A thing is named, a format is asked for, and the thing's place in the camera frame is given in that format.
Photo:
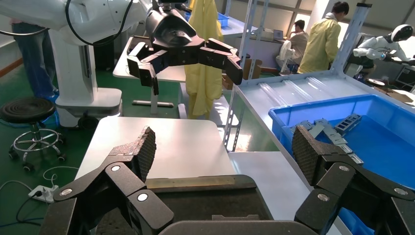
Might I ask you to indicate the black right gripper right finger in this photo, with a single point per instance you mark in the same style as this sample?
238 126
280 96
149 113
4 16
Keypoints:
337 178

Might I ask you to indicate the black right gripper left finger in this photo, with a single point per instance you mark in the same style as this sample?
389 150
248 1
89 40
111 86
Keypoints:
129 181

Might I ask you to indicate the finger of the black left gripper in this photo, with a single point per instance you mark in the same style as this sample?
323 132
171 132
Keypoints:
146 73
220 56

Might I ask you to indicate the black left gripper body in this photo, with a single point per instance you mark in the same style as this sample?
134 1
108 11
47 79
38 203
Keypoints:
172 32

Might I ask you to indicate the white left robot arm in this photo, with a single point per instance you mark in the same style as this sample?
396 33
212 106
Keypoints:
97 13

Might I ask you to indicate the black flat container tray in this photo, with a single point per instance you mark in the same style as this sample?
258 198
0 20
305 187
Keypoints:
201 204

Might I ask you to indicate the brown cardboard box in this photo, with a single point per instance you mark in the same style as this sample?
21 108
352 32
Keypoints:
254 68

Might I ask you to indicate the hanging yellow coat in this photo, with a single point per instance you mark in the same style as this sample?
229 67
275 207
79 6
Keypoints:
207 90

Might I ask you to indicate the small blue plastic crate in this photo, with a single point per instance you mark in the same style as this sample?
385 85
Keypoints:
223 20

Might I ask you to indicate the white workbench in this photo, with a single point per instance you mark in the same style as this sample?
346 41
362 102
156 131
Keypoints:
259 48

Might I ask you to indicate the large blue plastic bin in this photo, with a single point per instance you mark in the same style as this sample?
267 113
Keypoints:
382 152

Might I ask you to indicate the laptop computer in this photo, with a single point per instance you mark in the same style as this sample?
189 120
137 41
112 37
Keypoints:
278 34

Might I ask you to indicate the white fan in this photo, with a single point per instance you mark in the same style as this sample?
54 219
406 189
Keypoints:
285 50

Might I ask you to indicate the white robot body column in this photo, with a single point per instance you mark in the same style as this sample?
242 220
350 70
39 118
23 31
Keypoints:
77 74

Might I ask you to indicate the seated person beige shirt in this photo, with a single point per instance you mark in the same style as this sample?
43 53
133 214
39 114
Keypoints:
298 43

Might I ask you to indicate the white power strip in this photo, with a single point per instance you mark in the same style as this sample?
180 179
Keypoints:
43 193

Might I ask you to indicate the person in yellow coat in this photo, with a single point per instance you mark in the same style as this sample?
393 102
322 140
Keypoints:
321 45

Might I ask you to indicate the open flat cardboard box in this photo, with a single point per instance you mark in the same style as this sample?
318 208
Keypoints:
398 96

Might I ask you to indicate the person in blue jeans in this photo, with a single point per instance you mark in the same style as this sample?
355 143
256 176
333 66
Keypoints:
32 58

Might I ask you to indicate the black monitor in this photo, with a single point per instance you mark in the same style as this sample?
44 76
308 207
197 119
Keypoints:
405 77

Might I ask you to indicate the black round rolling stool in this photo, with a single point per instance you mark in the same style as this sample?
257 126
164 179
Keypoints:
27 110

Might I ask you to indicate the white humanoid robot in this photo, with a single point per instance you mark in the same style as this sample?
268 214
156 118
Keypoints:
379 45

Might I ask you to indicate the perforated metal bracket part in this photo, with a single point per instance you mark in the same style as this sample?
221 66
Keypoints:
348 123
332 133
351 155
306 127

